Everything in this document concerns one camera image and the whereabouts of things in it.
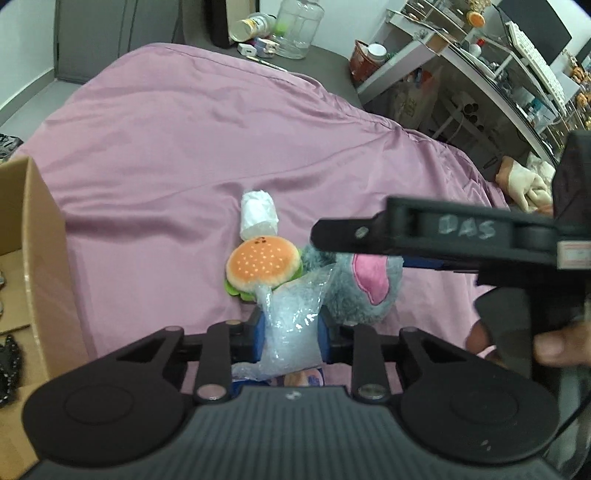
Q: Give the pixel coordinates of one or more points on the burger plush toy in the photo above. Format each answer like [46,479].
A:
[261,263]

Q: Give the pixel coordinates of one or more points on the blue white packet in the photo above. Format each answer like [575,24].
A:
[311,379]

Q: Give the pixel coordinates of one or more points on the white yellow tin can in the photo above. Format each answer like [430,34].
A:
[249,27]

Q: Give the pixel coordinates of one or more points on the red bottle white lid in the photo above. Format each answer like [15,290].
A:
[367,60]

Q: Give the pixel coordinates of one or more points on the long black brown box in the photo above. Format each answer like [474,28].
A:
[220,23]

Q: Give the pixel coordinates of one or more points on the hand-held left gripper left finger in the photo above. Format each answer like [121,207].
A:
[258,339]

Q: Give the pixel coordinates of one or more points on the black monitor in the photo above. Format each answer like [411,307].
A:
[545,23]

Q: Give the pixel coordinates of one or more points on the grey pink plush toy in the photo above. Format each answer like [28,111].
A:
[364,281]

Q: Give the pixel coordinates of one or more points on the grey door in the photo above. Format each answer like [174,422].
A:
[101,37]

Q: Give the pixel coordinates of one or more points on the pink bed sheet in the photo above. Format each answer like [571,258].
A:
[184,138]

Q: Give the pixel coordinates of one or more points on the clear water jug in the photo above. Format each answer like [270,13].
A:
[300,27]

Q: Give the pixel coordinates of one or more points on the white cloth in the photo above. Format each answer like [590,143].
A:
[258,212]

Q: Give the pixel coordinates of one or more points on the clear bubble wrap bag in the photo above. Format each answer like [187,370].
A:
[291,318]

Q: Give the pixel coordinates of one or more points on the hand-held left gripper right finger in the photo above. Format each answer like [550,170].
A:
[324,339]

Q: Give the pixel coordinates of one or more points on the white keyboard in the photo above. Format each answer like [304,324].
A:
[535,60]

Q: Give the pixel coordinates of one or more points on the beige brown plush toy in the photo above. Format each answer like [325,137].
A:
[526,182]

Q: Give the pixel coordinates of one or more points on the cardboard box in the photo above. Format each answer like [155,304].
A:
[41,277]

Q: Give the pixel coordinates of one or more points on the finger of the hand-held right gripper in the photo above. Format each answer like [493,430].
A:
[397,235]
[438,265]

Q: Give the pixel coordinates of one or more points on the small orange burger toy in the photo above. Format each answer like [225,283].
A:
[475,18]

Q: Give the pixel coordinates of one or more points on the person's right hand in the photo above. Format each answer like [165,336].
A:
[561,348]

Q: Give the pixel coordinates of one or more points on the small white charger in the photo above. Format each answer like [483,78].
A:
[258,47]

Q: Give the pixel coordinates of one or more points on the white desk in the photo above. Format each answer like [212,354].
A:
[466,64]

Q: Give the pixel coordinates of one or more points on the white paper bag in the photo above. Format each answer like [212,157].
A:
[413,104]

